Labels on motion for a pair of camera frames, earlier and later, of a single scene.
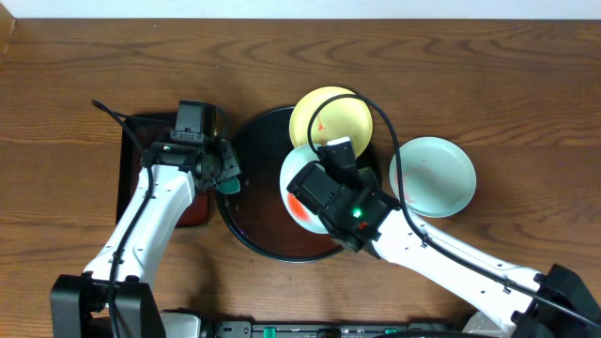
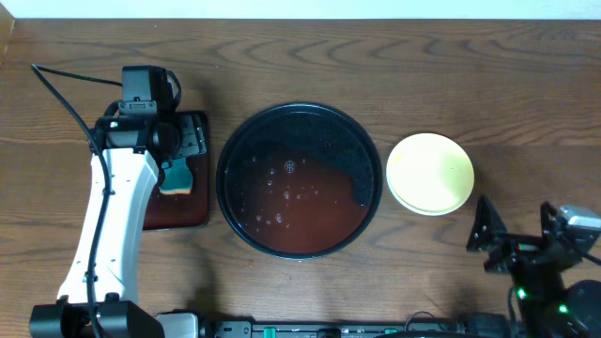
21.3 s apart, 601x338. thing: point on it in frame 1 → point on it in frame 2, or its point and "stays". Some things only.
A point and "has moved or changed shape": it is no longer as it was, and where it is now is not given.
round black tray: [255, 217] stays
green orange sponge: [229, 186] has moved or changed shape
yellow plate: [336, 118] → [430, 174]
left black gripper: [227, 152] → [193, 130]
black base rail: [324, 329] stays
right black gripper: [365, 174] → [516, 245]
